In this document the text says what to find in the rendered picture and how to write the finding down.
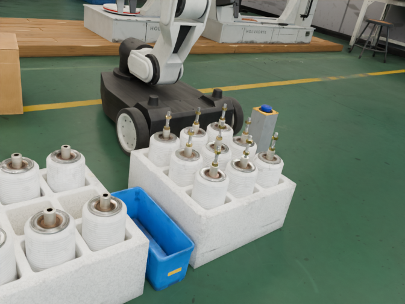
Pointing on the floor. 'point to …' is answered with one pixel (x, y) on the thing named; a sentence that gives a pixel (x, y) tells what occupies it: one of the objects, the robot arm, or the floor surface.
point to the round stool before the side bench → (377, 38)
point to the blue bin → (158, 239)
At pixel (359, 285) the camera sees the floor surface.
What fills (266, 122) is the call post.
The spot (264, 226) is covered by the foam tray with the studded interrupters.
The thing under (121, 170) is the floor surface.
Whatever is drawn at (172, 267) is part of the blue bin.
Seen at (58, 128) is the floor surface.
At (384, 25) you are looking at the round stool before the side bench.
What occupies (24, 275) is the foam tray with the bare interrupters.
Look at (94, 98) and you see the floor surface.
